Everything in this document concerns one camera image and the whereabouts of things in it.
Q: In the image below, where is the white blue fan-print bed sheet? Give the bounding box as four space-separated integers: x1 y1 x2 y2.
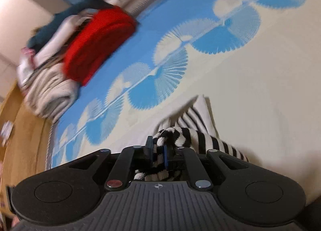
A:
45 0 321 208

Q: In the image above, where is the red folded cloth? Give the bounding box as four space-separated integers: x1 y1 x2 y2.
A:
62 6 139 87

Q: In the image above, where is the wooden bed frame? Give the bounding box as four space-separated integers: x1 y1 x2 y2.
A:
0 81 57 221

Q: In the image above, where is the white pink garment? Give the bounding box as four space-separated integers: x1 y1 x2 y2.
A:
19 14 87 85

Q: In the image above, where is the black white striped top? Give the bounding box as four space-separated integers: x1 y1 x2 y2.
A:
134 94 250 182

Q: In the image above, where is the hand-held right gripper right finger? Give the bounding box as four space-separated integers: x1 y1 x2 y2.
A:
163 144 249 189

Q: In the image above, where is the beige folded cloth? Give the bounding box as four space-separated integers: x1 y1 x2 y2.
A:
17 58 81 124

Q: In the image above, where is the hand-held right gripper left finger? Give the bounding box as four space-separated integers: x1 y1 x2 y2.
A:
92 136 155 190

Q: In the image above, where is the dark teal cloth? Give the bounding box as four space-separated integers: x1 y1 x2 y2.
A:
27 0 107 49

